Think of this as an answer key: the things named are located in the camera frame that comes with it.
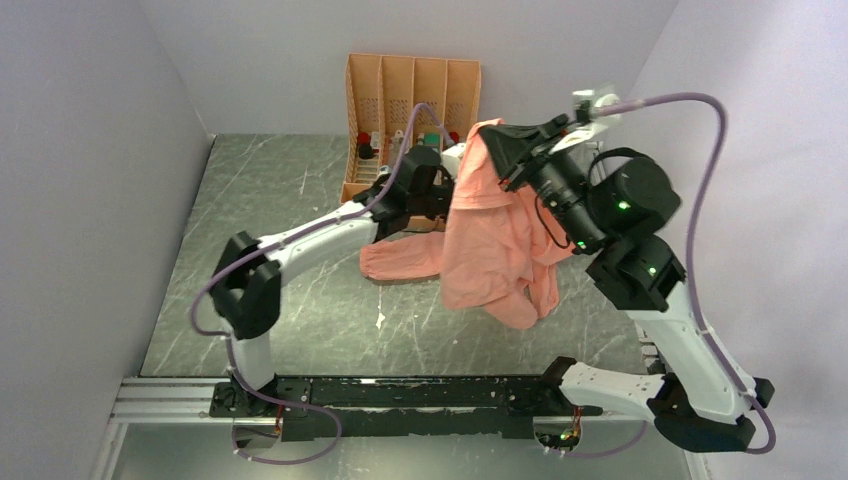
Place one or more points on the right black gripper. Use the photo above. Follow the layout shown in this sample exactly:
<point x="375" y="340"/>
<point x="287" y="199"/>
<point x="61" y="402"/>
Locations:
<point x="511" y="145"/>

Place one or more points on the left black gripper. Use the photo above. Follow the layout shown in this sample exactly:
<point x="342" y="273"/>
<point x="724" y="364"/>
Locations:
<point x="448" y="181"/>

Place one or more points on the pink zip-up jacket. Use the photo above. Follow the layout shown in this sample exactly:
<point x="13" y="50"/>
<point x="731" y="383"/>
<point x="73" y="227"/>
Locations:
<point x="498" y="250"/>

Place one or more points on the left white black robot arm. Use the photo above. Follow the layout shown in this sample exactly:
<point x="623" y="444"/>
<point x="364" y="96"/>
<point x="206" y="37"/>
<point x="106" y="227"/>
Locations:
<point x="248" y="281"/>

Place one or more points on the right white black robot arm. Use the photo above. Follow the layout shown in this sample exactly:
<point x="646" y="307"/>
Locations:
<point x="701" y="401"/>

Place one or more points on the green capped blue tube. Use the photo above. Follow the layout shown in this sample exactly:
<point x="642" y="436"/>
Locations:
<point x="432" y="141"/>

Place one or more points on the red black round item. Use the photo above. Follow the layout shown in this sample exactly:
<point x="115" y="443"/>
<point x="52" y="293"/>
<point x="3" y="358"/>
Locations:
<point x="364" y="149"/>

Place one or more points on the orange four-slot file organizer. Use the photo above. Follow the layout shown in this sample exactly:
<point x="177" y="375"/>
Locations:
<point x="381" y="91"/>

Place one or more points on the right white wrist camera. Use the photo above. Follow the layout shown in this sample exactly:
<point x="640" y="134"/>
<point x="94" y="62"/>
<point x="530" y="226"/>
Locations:
<point x="589" y="123"/>

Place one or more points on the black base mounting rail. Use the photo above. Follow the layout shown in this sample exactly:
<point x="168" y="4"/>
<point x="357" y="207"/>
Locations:
<point x="322" y="407"/>

